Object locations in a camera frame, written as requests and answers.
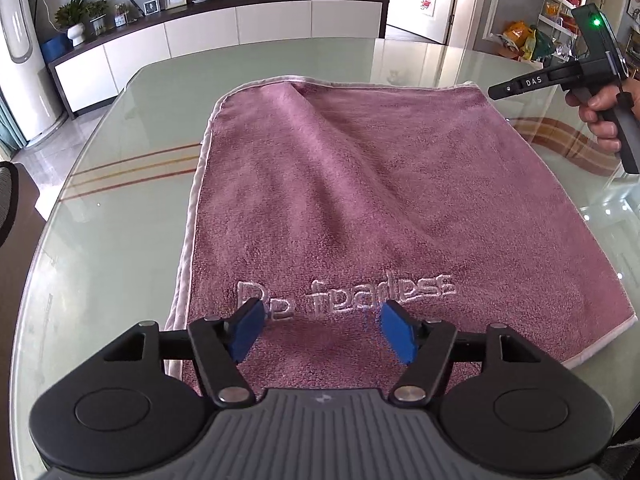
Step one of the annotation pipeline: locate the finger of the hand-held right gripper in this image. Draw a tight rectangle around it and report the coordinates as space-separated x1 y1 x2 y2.
487 80 524 102

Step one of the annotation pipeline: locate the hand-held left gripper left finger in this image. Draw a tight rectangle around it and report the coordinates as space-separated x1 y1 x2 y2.
100 297 266 407

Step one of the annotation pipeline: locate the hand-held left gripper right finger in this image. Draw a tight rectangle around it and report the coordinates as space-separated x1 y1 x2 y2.
380 299 549 407

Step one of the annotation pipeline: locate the pink towel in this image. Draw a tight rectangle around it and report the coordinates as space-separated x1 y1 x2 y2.
165 76 637 399

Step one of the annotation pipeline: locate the person's right hand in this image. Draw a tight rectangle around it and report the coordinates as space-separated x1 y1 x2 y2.
565 77 640 144

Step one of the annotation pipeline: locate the white storage rack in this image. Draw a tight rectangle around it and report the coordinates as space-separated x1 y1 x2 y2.
537 0 592 61

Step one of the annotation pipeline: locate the pile of colourful bags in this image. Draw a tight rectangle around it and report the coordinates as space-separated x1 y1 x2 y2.
492 20 557 62

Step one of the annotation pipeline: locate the dark chair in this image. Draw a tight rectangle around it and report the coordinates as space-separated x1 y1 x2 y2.
0 160 47 252

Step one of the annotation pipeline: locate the white television cabinet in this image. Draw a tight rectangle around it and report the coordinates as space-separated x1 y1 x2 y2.
47 0 391 120

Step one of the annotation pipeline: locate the blue storage box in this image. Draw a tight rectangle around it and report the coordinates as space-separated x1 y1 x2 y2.
40 34 69 60

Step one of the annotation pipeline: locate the small potted green plant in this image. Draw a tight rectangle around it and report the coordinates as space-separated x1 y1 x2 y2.
86 0 111 36

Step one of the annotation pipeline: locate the white tower air conditioner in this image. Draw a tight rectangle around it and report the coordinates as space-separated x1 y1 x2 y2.
0 0 69 144

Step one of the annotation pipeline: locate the potted plant in white vase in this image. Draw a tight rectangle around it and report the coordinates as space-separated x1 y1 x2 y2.
54 0 91 47

